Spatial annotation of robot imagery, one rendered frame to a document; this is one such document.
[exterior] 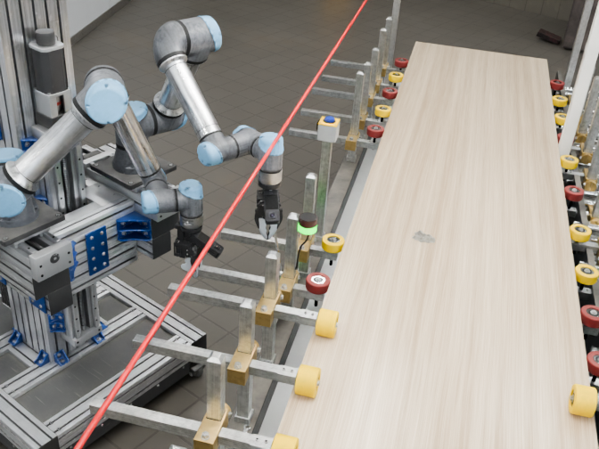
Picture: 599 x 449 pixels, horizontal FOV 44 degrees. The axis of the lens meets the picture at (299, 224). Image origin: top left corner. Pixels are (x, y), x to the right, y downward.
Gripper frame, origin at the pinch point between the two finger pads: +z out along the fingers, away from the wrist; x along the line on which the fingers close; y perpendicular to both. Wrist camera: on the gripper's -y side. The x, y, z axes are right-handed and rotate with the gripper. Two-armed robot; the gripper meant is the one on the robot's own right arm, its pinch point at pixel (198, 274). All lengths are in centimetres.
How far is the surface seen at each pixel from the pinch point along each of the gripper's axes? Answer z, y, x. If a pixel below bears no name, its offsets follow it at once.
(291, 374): -13, -45, 51
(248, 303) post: -31, -31, 47
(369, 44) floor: 83, 15, -523
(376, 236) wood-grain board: -7, -56, -33
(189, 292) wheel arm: -13.4, -7.2, 26.4
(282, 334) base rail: 12.6, -32.3, 6.7
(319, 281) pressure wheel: -7.7, -42.3, 0.8
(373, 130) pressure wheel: -8, -41, -122
